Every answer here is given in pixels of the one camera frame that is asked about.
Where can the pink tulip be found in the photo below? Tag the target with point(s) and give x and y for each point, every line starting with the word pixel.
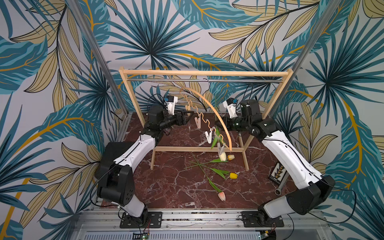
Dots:
pixel 220 193

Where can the orange cream tulip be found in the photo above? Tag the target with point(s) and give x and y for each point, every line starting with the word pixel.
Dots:
pixel 230 157

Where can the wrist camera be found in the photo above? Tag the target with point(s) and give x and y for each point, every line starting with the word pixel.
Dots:
pixel 171 102
pixel 231 106

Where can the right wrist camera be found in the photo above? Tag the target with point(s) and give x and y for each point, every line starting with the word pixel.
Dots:
pixel 231 106

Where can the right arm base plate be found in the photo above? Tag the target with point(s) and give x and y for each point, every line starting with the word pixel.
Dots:
pixel 259 219

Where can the screwdriver bit box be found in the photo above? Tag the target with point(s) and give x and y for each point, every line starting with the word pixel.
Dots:
pixel 278 173

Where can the cream white tulip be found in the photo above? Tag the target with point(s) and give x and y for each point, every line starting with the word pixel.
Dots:
pixel 218 141

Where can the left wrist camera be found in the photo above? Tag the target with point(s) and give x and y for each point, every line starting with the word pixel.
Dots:
pixel 171 102

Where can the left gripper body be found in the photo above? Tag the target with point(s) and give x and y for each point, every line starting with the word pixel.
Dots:
pixel 176 120

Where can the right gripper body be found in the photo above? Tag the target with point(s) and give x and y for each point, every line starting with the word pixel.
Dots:
pixel 229 123

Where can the black plastic case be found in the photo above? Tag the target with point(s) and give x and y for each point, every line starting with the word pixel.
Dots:
pixel 112 151

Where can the silver wrench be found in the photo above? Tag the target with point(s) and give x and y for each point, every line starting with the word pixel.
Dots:
pixel 278 190

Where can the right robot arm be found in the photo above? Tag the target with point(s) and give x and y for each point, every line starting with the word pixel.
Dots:
pixel 312 187

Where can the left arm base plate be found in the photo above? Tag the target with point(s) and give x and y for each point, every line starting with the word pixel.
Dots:
pixel 151 220

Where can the yellow tulip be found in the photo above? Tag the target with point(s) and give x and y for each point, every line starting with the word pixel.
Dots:
pixel 232 175

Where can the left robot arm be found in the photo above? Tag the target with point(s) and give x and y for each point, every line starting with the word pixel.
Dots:
pixel 116 174

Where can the wooden clothes rack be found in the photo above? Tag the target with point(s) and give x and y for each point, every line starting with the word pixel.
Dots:
pixel 283 83

